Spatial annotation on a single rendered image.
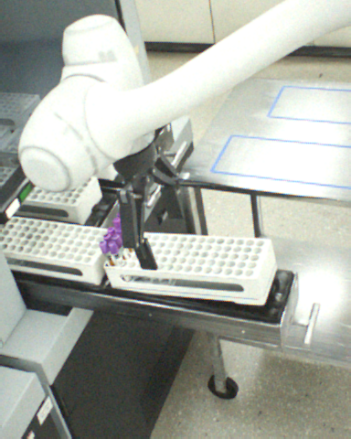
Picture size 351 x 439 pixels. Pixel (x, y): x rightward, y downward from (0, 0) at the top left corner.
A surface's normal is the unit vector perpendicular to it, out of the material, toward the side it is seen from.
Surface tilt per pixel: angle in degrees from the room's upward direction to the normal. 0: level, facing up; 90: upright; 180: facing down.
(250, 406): 0
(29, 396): 90
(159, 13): 90
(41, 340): 0
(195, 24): 90
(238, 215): 0
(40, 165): 93
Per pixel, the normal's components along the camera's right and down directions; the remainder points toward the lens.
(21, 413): 0.93, 0.11
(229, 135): -0.15, -0.77
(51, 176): -0.40, 0.65
